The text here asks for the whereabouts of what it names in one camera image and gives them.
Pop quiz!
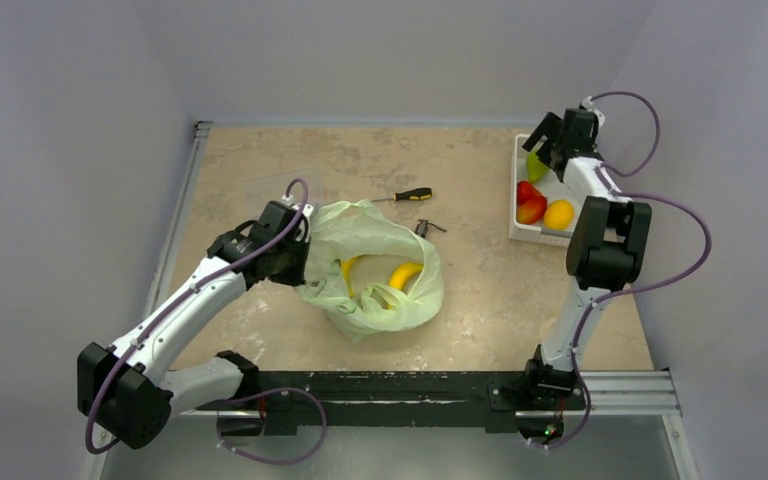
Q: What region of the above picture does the green fake apple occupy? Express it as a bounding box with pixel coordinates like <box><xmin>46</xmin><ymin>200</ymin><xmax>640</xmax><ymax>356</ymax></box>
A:
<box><xmin>525</xmin><ymin>151</ymin><xmax>550</xmax><ymax>185</ymax></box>

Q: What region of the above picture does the red fake fruit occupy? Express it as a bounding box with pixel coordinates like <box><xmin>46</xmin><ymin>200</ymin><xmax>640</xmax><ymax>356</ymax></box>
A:
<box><xmin>515</xmin><ymin>196</ymin><xmax>548</xmax><ymax>225</ymax></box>

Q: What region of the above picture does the yellow fake lemon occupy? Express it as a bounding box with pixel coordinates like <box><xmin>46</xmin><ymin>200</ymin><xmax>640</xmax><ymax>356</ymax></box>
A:
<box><xmin>542</xmin><ymin>200</ymin><xmax>575</xmax><ymax>231</ymax></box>

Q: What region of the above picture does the green plastic bag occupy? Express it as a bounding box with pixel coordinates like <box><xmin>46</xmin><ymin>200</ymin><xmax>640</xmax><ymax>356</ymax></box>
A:
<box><xmin>295</xmin><ymin>200</ymin><xmax>445</xmax><ymax>341</ymax></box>

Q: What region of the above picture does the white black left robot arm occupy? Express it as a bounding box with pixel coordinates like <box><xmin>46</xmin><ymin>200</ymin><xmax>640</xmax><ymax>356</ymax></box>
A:
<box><xmin>77</xmin><ymin>197</ymin><xmax>315</xmax><ymax>449</ymax></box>

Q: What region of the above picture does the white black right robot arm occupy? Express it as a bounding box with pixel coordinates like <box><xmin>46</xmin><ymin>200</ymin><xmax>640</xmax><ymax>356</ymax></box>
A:
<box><xmin>521</xmin><ymin>107</ymin><xmax>652</xmax><ymax>407</ymax></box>

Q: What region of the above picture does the red fake pear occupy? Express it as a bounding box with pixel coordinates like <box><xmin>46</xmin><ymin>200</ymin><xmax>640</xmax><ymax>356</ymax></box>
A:
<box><xmin>515</xmin><ymin>181</ymin><xmax>542</xmax><ymax>205</ymax></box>

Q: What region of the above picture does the yellow fake banana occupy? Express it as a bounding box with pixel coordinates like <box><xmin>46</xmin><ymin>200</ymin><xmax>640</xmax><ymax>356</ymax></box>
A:
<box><xmin>340</xmin><ymin>255</ymin><xmax>362</xmax><ymax>299</ymax></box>
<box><xmin>388</xmin><ymin>262</ymin><xmax>424</xmax><ymax>290</ymax></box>

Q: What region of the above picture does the white plastic basket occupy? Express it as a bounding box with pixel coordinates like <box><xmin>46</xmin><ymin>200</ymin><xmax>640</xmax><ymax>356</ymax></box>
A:
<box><xmin>507</xmin><ymin>133</ymin><xmax>581</xmax><ymax>248</ymax></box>

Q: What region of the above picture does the clear plastic screw box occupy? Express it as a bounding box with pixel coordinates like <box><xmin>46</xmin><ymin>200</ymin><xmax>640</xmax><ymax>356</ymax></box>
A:
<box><xmin>243</xmin><ymin>166</ymin><xmax>327</xmax><ymax>209</ymax></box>

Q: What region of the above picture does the yellow black screwdriver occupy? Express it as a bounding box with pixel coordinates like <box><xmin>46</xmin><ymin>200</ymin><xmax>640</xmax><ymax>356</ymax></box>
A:
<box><xmin>372</xmin><ymin>187</ymin><xmax>433</xmax><ymax>202</ymax></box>

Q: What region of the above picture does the grey metal faucet tap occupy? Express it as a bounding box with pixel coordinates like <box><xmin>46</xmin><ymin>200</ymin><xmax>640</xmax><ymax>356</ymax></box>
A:
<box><xmin>414</xmin><ymin>219</ymin><xmax>446</xmax><ymax>238</ymax></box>

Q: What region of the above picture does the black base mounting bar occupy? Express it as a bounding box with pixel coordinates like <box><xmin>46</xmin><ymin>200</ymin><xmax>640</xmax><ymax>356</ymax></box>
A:
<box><xmin>201</xmin><ymin>371</ymin><xmax>588</xmax><ymax>437</ymax></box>

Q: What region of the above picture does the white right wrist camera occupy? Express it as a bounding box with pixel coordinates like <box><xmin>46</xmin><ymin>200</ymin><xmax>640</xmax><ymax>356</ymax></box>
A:
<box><xmin>579</xmin><ymin>96</ymin><xmax>606</xmax><ymax>128</ymax></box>

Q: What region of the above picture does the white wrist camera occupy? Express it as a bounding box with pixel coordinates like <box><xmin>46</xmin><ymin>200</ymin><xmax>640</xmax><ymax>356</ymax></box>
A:
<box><xmin>579</xmin><ymin>96</ymin><xmax>606</xmax><ymax>128</ymax></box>
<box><xmin>281</xmin><ymin>194</ymin><xmax>316</xmax><ymax>243</ymax></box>

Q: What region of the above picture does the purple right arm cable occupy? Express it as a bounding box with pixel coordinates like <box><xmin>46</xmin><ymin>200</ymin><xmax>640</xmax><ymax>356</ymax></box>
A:
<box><xmin>569</xmin><ymin>91</ymin><xmax>713</xmax><ymax>372</ymax></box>

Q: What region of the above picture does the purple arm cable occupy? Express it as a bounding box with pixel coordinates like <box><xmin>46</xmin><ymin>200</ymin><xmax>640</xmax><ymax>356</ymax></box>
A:
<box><xmin>569</xmin><ymin>91</ymin><xmax>713</xmax><ymax>372</ymax></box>
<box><xmin>84</xmin><ymin>178</ymin><xmax>310</xmax><ymax>456</ymax></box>

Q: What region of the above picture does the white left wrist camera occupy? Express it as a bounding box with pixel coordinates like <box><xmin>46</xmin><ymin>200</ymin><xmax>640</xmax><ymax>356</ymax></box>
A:
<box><xmin>281</xmin><ymin>194</ymin><xmax>316</xmax><ymax>243</ymax></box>

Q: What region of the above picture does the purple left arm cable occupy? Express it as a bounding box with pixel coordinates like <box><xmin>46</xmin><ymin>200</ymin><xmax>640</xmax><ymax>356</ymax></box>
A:
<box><xmin>84</xmin><ymin>178</ymin><xmax>310</xmax><ymax>456</ymax></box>

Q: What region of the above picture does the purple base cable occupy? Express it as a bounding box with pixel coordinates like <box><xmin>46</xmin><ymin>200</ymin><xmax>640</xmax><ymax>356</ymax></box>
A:
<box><xmin>214</xmin><ymin>388</ymin><xmax>328</xmax><ymax>466</ymax></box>

